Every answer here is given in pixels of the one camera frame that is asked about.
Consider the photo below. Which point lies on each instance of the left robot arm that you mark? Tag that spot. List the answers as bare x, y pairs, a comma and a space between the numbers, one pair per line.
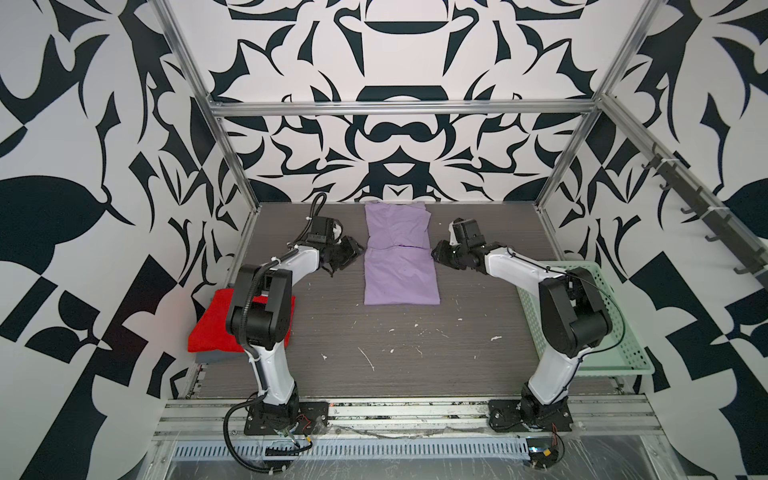
260, 312

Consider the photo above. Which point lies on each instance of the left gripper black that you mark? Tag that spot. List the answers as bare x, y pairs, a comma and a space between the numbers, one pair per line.
354, 252

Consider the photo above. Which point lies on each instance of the red folded t shirt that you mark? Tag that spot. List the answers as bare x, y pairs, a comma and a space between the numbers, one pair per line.
210, 333

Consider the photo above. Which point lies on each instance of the black hook rack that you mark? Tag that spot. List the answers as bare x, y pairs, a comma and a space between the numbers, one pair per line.
702, 204

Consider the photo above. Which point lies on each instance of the green plastic basket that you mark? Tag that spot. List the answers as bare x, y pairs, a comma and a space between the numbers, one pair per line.
621, 353

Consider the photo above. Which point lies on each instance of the small electronics board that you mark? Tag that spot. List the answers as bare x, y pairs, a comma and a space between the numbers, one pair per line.
544, 453

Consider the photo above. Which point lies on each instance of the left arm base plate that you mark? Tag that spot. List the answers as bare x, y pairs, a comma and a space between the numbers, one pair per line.
266, 419

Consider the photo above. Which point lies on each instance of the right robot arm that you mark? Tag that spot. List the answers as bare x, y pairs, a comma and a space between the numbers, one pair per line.
574, 320

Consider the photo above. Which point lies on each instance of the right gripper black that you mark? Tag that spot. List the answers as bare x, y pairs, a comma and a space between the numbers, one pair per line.
440, 256

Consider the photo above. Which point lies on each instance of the purple t shirt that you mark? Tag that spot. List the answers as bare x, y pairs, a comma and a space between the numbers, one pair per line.
398, 266

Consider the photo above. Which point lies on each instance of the white slotted cable duct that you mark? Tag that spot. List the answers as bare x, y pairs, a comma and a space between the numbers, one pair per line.
327, 449

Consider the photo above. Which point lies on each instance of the aluminium frame crossbar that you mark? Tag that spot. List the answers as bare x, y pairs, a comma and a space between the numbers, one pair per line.
413, 107

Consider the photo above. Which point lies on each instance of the aluminium mounting rail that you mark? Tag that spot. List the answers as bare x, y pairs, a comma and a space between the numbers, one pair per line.
395, 417

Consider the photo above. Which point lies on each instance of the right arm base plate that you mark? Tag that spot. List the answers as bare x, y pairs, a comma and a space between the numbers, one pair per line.
527, 415

